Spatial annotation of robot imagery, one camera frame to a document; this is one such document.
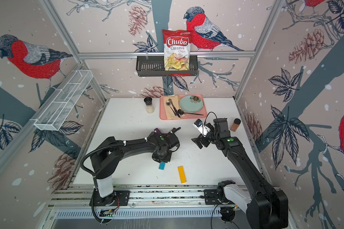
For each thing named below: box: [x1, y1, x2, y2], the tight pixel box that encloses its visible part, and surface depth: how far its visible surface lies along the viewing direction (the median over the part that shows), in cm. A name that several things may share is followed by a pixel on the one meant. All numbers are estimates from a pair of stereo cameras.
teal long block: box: [158, 161, 166, 171], surface depth 85 cm
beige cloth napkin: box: [162, 94, 183, 120], surface depth 117 cm
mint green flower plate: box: [179, 95, 204, 113], surface depth 120 cm
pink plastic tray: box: [159, 93, 208, 121], surface depth 114 cm
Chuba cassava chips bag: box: [162, 29, 192, 71], surface depth 87 cm
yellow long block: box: [177, 166, 187, 184], surface depth 83 cm
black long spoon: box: [177, 109, 205, 116], surface depth 113 cm
